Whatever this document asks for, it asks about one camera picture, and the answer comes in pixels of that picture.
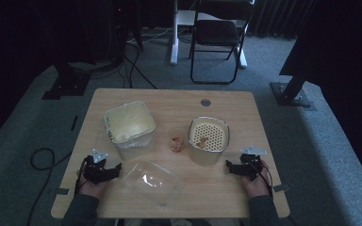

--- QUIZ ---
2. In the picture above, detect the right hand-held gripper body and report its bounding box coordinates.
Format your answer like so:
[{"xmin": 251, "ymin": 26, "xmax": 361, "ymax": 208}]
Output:
[{"xmin": 236, "ymin": 145, "xmax": 269, "ymax": 183}]

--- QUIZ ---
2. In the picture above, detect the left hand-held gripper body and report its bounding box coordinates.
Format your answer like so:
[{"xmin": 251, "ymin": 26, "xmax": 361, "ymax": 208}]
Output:
[{"xmin": 82, "ymin": 148, "xmax": 114, "ymax": 186}]

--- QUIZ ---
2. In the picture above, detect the person's left hand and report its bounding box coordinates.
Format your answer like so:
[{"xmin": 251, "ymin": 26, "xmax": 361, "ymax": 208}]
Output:
[{"xmin": 75, "ymin": 161, "xmax": 111, "ymax": 201}]

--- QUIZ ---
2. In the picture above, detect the person's right hand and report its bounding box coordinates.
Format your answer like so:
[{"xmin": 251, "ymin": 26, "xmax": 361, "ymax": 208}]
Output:
[{"xmin": 240, "ymin": 159, "xmax": 273, "ymax": 200}]

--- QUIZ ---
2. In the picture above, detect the cream strainer bucket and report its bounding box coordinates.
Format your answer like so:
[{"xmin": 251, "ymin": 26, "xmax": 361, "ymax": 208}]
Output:
[{"xmin": 188, "ymin": 116, "xmax": 231, "ymax": 167}]

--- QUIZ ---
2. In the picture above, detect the food scrap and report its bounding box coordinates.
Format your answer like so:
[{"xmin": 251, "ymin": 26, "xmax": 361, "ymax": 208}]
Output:
[{"xmin": 195, "ymin": 137, "xmax": 209, "ymax": 149}]

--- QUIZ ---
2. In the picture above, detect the cream trash bin with liner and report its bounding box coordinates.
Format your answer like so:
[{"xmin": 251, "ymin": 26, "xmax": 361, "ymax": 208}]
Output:
[{"xmin": 103, "ymin": 100, "xmax": 157, "ymax": 161}]

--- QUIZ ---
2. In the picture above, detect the small black floor object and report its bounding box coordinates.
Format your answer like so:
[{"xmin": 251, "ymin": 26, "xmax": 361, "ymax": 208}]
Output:
[{"xmin": 70, "ymin": 115, "xmax": 80, "ymax": 132}]

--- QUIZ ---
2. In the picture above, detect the small clear cup with food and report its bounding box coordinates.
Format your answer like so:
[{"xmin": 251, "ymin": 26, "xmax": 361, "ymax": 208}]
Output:
[{"xmin": 169, "ymin": 126, "xmax": 186, "ymax": 154}]

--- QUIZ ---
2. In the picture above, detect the black stand base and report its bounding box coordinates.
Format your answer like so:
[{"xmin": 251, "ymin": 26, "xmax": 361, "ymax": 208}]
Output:
[{"xmin": 41, "ymin": 61, "xmax": 92, "ymax": 101}]

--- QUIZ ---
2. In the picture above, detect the black folding chair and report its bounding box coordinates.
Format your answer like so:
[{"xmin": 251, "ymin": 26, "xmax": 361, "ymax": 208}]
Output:
[{"xmin": 189, "ymin": 0, "xmax": 255, "ymax": 86}]

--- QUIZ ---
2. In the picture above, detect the dark curtain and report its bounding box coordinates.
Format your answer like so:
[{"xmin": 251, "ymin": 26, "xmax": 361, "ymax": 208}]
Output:
[{"xmin": 250, "ymin": 0, "xmax": 317, "ymax": 40}]

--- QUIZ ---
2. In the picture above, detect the left hand-held gripper cable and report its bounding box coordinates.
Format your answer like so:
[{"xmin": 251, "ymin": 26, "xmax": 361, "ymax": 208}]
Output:
[{"xmin": 74, "ymin": 157, "xmax": 90, "ymax": 194}]

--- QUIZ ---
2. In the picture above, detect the hand-held gripper cable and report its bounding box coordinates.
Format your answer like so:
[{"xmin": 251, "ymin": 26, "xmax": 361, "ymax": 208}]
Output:
[
  {"xmin": 74, "ymin": 157, "xmax": 90, "ymax": 194},
  {"xmin": 252, "ymin": 161, "xmax": 275, "ymax": 200}
]

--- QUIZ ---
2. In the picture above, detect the right hand-held gripper cable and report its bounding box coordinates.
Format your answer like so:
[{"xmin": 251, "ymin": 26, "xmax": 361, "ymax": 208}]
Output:
[{"xmin": 252, "ymin": 161, "xmax": 275, "ymax": 200}]

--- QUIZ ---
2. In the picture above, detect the black stand with base plate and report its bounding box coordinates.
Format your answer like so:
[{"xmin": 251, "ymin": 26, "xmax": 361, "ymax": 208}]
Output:
[{"xmin": 269, "ymin": 31, "xmax": 318, "ymax": 112}]

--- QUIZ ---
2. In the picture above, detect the black floor cable bundle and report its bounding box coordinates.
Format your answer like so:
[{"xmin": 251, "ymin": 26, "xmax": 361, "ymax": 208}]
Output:
[{"xmin": 118, "ymin": 39, "xmax": 158, "ymax": 90}]

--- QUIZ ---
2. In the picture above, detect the white desk frame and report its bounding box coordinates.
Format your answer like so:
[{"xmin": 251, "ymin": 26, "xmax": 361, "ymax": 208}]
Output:
[{"xmin": 169, "ymin": 0, "xmax": 250, "ymax": 69}]

